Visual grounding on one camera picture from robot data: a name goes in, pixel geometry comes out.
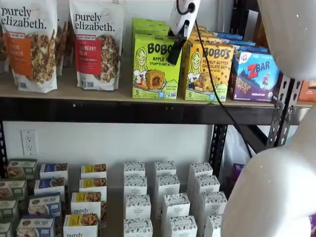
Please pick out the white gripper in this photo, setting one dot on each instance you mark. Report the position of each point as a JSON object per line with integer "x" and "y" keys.
{"x": 177, "y": 22}

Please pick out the green Bobo's apple pie box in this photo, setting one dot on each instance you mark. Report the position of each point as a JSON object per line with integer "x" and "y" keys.
{"x": 153, "y": 31}
{"x": 150, "y": 26}
{"x": 148, "y": 79}
{"x": 148, "y": 21}

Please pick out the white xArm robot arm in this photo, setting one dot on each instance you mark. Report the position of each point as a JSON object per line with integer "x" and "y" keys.
{"x": 271, "y": 192}

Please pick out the yellow Bobo's peanut butter box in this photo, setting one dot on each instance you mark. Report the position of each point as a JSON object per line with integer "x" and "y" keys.
{"x": 207, "y": 34}
{"x": 207, "y": 79}
{"x": 217, "y": 40}
{"x": 201, "y": 27}

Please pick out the blue Zbar snack box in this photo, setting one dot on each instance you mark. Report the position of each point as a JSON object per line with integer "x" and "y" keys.
{"x": 249, "y": 49}
{"x": 229, "y": 36}
{"x": 256, "y": 79}
{"x": 242, "y": 44}

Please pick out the wooden shelf board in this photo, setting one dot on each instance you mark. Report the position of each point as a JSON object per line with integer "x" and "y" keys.
{"x": 74, "y": 91}
{"x": 306, "y": 103}

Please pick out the white patterned pantry box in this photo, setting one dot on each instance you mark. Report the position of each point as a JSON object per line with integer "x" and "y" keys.
{"x": 168, "y": 185}
{"x": 135, "y": 185}
{"x": 165, "y": 168}
{"x": 176, "y": 206}
{"x": 201, "y": 169}
{"x": 207, "y": 184}
{"x": 138, "y": 228}
{"x": 183, "y": 227}
{"x": 138, "y": 207}
{"x": 213, "y": 202}
{"x": 212, "y": 225}
{"x": 134, "y": 169}

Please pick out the purple snack box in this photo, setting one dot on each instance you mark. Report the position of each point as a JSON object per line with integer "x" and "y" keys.
{"x": 238, "y": 172}
{"x": 313, "y": 223}

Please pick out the orange snack box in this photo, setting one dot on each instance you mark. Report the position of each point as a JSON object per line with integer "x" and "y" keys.
{"x": 308, "y": 91}

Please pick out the yellow label granola box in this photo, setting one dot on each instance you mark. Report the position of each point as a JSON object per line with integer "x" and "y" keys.
{"x": 92, "y": 185}
{"x": 93, "y": 170}
{"x": 86, "y": 202}
{"x": 81, "y": 224}

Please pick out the blue label oatmeal box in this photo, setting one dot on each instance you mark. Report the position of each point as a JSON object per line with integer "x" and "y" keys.
{"x": 44, "y": 205}
{"x": 35, "y": 227}
{"x": 49, "y": 186}
{"x": 54, "y": 171}

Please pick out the green label oatmeal box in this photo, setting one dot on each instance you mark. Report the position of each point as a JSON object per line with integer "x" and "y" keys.
{"x": 8, "y": 211}
{"x": 13, "y": 190}
{"x": 6, "y": 229}
{"x": 22, "y": 169}

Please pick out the granola bag red label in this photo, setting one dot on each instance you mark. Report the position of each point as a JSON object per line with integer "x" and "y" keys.
{"x": 98, "y": 49}
{"x": 64, "y": 37}

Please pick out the black metal shelving rack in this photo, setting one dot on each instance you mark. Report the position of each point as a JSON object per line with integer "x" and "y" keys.
{"x": 302, "y": 114}
{"x": 123, "y": 111}

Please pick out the white plastic sheet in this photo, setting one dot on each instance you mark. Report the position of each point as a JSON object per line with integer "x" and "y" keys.
{"x": 234, "y": 145}

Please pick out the granola bag orange label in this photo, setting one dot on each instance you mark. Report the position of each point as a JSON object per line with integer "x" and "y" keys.
{"x": 29, "y": 49}
{"x": 3, "y": 49}

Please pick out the white patterned cartons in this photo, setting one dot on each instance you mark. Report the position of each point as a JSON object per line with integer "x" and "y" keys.
{"x": 114, "y": 197}

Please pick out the white wall outlet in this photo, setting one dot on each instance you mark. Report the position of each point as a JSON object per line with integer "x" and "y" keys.
{"x": 28, "y": 142}

